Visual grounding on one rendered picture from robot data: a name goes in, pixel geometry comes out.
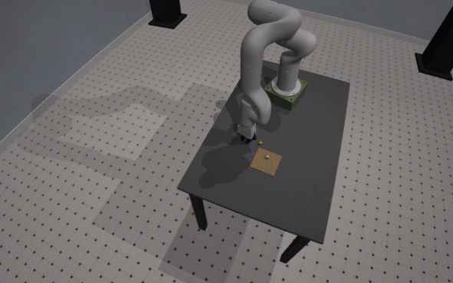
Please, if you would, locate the tan square mat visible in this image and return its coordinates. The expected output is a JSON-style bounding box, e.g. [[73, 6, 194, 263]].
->
[[249, 148, 282, 176]]

